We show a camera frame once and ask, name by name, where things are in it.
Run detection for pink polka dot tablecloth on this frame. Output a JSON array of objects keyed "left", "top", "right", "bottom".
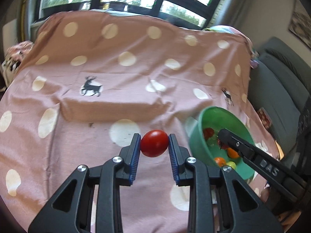
[{"left": 1, "top": 11, "right": 279, "bottom": 229}]

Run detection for red cherry tomato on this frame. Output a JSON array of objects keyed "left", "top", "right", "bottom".
[
  {"left": 140, "top": 130, "right": 169, "bottom": 157},
  {"left": 202, "top": 127, "right": 215, "bottom": 140},
  {"left": 217, "top": 139, "right": 229, "bottom": 150}
]

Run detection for orange mandarin near front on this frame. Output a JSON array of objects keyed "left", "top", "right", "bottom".
[{"left": 214, "top": 157, "right": 227, "bottom": 167}]

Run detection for green plastic bowl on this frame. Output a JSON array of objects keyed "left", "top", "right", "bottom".
[{"left": 189, "top": 106, "right": 256, "bottom": 181}]

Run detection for orange mandarin at back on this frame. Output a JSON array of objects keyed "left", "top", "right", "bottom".
[{"left": 227, "top": 147, "right": 240, "bottom": 159}]

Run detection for dark grey sofa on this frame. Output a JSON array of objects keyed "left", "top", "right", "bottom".
[{"left": 248, "top": 37, "right": 310, "bottom": 166}]

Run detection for orange mandarin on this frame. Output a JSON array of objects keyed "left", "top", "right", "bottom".
[
  {"left": 227, "top": 147, "right": 240, "bottom": 159},
  {"left": 214, "top": 157, "right": 227, "bottom": 167}
]

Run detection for light green oval fruit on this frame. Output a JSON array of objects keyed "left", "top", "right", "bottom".
[{"left": 226, "top": 161, "right": 237, "bottom": 170}]

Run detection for floral cloth bundle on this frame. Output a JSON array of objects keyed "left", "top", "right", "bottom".
[{"left": 1, "top": 41, "right": 34, "bottom": 88}]

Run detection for red snack packet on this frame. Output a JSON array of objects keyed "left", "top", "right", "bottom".
[{"left": 257, "top": 107, "right": 272, "bottom": 130}]

